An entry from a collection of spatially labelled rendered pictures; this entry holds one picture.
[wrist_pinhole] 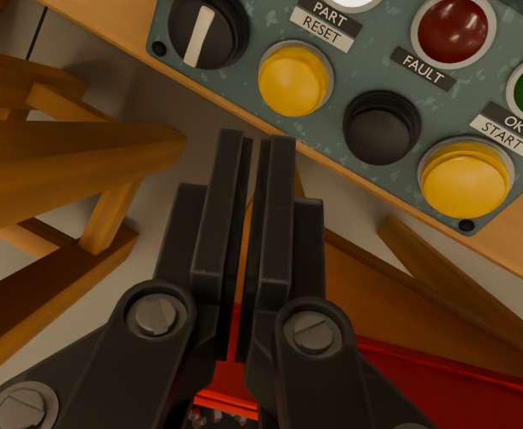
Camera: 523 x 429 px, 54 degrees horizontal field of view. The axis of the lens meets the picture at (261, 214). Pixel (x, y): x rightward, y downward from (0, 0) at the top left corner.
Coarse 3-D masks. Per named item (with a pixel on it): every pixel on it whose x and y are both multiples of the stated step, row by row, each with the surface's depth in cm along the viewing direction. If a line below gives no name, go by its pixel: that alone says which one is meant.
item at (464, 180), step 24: (456, 144) 18; (432, 168) 18; (456, 168) 17; (480, 168) 17; (504, 168) 17; (432, 192) 18; (456, 192) 18; (480, 192) 18; (504, 192) 18; (456, 216) 19
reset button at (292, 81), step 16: (288, 48) 17; (272, 64) 17; (288, 64) 17; (304, 64) 17; (320, 64) 17; (272, 80) 17; (288, 80) 17; (304, 80) 17; (320, 80) 17; (272, 96) 18; (288, 96) 18; (304, 96) 17; (320, 96) 18; (288, 112) 18; (304, 112) 18
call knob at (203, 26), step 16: (192, 0) 17; (208, 0) 17; (224, 0) 17; (176, 16) 17; (192, 16) 17; (208, 16) 17; (224, 16) 17; (176, 32) 18; (192, 32) 17; (208, 32) 17; (224, 32) 17; (240, 32) 17; (176, 48) 18; (192, 48) 18; (208, 48) 17; (224, 48) 17; (192, 64) 18; (208, 64) 18; (224, 64) 18
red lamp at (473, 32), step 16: (448, 0) 15; (464, 0) 15; (432, 16) 15; (448, 16) 15; (464, 16) 15; (480, 16) 15; (432, 32) 16; (448, 32) 15; (464, 32) 15; (480, 32) 15; (432, 48) 16; (448, 48) 16; (464, 48) 16; (480, 48) 16
